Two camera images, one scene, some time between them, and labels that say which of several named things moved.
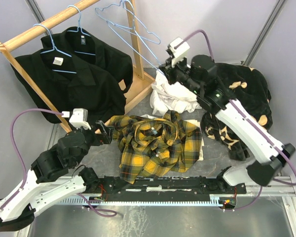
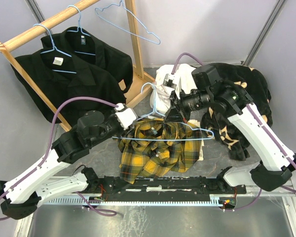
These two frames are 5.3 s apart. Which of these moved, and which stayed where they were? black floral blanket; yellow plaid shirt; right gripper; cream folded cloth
Moved: right gripper
Stayed: cream folded cloth; black floral blanket; yellow plaid shirt
